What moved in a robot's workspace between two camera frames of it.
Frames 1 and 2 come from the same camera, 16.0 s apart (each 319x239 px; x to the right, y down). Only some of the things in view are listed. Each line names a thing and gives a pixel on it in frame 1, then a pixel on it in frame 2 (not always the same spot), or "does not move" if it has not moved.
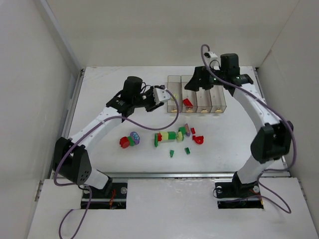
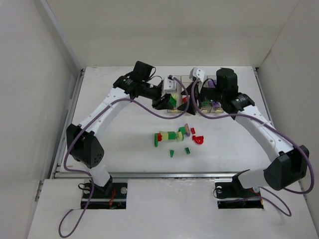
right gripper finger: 194,84 → 191,108
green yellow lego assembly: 163,135 does not move
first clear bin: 174,85 does not move
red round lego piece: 198,139 does not move
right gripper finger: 209,85 → 189,89
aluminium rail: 180,175 does not move
